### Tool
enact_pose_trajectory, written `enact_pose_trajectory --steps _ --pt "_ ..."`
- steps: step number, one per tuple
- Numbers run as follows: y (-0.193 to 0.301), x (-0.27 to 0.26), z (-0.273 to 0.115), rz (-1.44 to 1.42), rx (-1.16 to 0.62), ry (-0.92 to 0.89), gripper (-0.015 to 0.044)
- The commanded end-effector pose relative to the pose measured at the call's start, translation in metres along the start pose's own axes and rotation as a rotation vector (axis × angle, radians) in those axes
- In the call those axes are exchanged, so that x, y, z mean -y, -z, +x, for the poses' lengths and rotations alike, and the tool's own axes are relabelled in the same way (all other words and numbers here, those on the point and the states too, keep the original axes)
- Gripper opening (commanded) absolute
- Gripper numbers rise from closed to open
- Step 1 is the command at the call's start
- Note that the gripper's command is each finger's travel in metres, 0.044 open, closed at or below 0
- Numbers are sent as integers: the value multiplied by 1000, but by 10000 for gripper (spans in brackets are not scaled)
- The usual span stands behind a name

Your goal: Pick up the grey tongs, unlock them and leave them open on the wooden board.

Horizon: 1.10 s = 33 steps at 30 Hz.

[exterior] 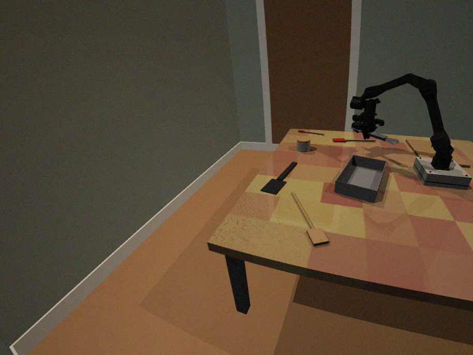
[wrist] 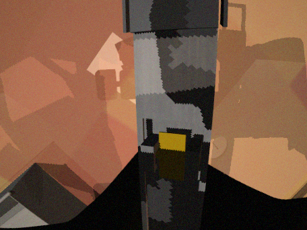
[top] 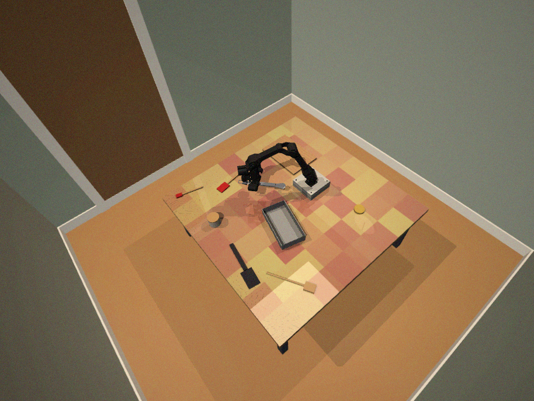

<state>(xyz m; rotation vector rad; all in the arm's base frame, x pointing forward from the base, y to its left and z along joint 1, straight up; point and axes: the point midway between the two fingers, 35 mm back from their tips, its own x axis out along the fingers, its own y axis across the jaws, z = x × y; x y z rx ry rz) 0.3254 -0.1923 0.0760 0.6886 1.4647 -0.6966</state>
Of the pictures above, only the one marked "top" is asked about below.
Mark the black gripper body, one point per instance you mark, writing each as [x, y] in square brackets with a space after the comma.
[254, 178]

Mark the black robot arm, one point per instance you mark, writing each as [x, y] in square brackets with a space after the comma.
[254, 162]

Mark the grey roasting tin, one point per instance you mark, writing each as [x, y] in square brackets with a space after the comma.
[283, 224]

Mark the grey cylinder with tan lid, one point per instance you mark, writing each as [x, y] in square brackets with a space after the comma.
[214, 219]

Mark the black spatula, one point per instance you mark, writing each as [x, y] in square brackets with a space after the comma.
[248, 275]

